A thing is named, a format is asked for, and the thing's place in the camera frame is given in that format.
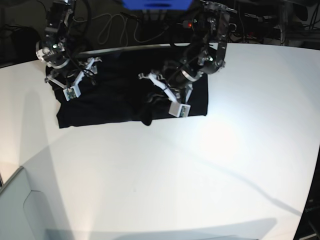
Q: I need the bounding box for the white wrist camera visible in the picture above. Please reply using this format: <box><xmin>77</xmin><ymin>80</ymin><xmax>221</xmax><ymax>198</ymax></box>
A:
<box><xmin>168</xmin><ymin>102</ymin><xmax>191</xmax><ymax>118</ymax></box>
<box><xmin>63</xmin><ymin>85</ymin><xmax>81</xmax><ymax>101</ymax></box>

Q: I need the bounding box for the grey looped cable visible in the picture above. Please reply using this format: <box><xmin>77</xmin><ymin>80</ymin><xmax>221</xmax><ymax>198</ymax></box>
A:
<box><xmin>72</xmin><ymin>9</ymin><xmax>176</xmax><ymax>46</ymax></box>

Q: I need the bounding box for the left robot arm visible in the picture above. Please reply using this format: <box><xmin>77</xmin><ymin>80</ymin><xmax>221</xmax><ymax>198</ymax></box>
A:
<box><xmin>138</xmin><ymin>0</ymin><xmax>233</xmax><ymax>104</ymax></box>

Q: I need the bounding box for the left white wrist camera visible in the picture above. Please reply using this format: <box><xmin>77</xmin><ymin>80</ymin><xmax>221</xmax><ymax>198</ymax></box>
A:
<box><xmin>168</xmin><ymin>102</ymin><xmax>191</xmax><ymax>118</ymax></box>

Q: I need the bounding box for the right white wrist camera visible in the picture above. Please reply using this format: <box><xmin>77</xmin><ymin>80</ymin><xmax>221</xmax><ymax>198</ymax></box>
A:
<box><xmin>63</xmin><ymin>85</ymin><xmax>81</xmax><ymax>101</ymax></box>

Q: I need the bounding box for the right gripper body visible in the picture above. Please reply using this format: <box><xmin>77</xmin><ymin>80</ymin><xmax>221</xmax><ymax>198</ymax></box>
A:
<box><xmin>44</xmin><ymin>57</ymin><xmax>102</xmax><ymax>90</ymax></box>

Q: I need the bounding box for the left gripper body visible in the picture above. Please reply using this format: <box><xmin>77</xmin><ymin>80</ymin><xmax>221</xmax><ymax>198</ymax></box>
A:
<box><xmin>138</xmin><ymin>60</ymin><xmax>200</xmax><ymax>104</ymax></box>

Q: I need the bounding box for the black T-shirt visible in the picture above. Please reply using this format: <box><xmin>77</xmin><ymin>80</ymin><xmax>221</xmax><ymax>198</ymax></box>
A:
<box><xmin>44</xmin><ymin>46</ymin><xmax>210</xmax><ymax>130</ymax></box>

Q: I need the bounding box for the blue box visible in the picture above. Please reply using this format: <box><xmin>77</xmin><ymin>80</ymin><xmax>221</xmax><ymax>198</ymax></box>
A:
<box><xmin>122</xmin><ymin>0</ymin><xmax>193</xmax><ymax>11</ymax></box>

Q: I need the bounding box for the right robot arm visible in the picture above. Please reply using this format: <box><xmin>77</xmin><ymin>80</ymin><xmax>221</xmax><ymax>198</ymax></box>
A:
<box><xmin>35</xmin><ymin>0</ymin><xmax>98</xmax><ymax>89</ymax></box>

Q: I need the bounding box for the black power strip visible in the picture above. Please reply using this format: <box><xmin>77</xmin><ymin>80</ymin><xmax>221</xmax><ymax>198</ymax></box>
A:
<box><xmin>177</xmin><ymin>20</ymin><xmax>237</xmax><ymax>32</ymax></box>

